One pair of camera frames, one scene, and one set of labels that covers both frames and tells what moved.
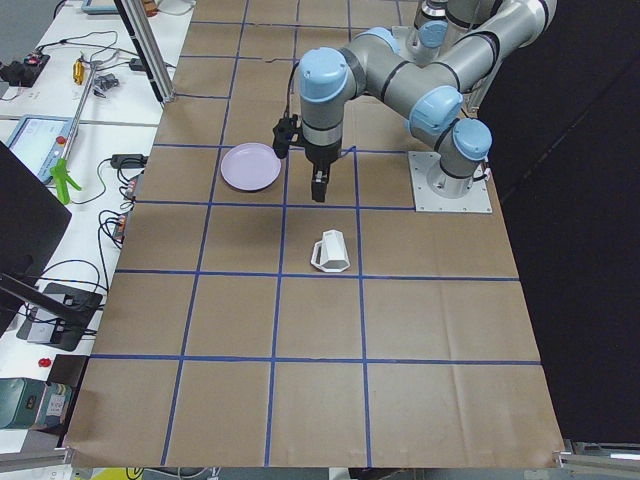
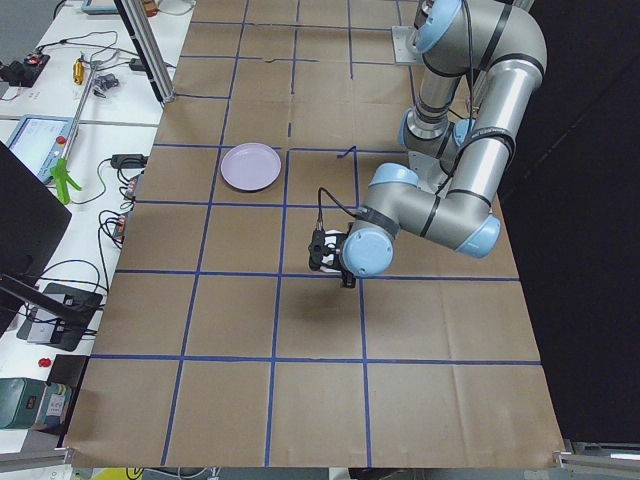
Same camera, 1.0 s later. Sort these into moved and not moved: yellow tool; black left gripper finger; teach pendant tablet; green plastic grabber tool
Moved: black left gripper finger
Not moved: green plastic grabber tool; teach pendant tablet; yellow tool
